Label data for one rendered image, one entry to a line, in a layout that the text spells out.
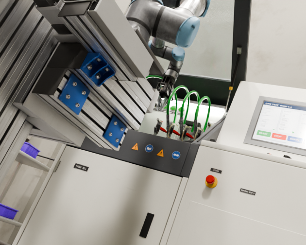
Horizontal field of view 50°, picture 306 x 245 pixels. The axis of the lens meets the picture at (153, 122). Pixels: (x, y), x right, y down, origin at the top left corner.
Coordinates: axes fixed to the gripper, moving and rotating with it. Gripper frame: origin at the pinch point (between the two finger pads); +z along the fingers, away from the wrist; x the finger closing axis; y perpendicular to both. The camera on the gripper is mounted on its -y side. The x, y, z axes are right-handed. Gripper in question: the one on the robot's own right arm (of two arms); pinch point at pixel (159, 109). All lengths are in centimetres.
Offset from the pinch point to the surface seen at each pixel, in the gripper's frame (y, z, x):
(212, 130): 5.3, 8.5, 35.1
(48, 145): -172, -4, -218
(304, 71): -165, -156, 62
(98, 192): 22, 58, -2
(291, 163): 22, 23, 75
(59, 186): 22, 61, -24
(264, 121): -7, -8, 57
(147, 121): -32.0, -5.2, -21.5
